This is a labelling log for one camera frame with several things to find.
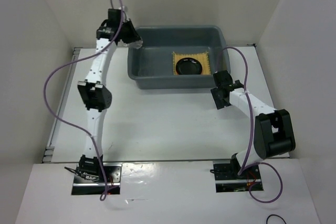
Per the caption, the black cable loop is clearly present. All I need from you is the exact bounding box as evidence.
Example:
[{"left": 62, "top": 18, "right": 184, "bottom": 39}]
[{"left": 266, "top": 214, "right": 286, "bottom": 224}]

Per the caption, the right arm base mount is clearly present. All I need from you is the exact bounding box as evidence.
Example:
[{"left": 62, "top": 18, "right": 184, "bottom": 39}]
[{"left": 209, "top": 159, "right": 264, "bottom": 193}]

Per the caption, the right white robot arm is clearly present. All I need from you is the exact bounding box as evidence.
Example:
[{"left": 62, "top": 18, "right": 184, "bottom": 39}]
[{"left": 211, "top": 70, "right": 296, "bottom": 178}]

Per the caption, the woven bamboo mat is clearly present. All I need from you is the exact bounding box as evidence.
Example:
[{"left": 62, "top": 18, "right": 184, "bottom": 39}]
[{"left": 172, "top": 51, "right": 212, "bottom": 75}]

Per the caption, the clear plastic cup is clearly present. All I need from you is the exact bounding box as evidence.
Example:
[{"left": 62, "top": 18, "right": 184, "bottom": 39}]
[{"left": 129, "top": 39, "right": 143, "bottom": 49}]

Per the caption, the black plate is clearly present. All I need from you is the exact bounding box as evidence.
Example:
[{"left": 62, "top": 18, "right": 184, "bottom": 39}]
[{"left": 175, "top": 57, "right": 203, "bottom": 75}]

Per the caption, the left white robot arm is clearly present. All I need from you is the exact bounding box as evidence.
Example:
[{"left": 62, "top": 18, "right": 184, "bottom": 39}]
[{"left": 77, "top": 7, "right": 142, "bottom": 182}]

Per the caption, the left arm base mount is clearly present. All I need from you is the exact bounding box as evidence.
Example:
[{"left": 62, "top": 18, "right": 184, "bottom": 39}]
[{"left": 64, "top": 163, "right": 123, "bottom": 195}]

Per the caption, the grey plastic bin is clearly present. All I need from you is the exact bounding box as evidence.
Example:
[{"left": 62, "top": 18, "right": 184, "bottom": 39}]
[{"left": 128, "top": 25, "right": 231, "bottom": 89}]

